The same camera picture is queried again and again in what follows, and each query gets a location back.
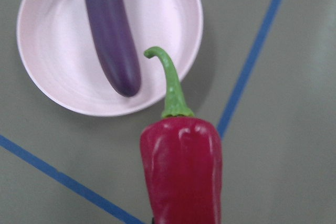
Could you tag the red chili pepper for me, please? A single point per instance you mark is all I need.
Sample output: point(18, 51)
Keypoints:
point(182, 158)

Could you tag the pink round plate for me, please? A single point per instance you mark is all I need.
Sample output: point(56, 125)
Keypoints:
point(56, 48)

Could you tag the purple eggplant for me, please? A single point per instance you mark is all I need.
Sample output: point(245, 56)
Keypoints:
point(114, 45)

